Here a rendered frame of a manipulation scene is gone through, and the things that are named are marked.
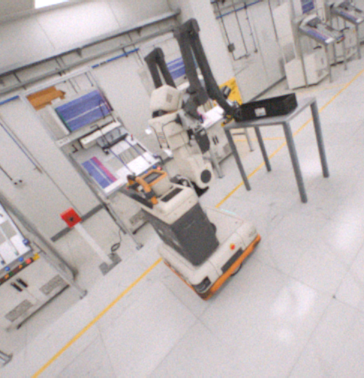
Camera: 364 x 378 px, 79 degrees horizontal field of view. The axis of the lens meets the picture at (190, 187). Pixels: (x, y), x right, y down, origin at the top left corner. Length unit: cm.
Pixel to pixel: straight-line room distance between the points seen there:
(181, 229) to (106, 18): 416
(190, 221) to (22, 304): 208
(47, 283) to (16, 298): 27
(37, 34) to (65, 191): 239
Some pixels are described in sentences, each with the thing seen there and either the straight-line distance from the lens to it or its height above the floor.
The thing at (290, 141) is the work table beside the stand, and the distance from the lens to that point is 192.
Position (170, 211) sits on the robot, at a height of 77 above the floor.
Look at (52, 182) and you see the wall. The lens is 425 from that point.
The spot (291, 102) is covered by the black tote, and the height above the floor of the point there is 86.
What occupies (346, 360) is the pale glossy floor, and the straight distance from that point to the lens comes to 150.
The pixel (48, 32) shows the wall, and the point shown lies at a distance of 458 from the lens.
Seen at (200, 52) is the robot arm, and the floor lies 146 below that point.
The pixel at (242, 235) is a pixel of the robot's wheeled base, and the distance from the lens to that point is 171.
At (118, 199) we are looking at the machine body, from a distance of 273.
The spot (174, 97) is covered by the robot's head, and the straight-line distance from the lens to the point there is 149.
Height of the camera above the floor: 139
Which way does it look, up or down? 25 degrees down
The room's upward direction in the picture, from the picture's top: 27 degrees counter-clockwise
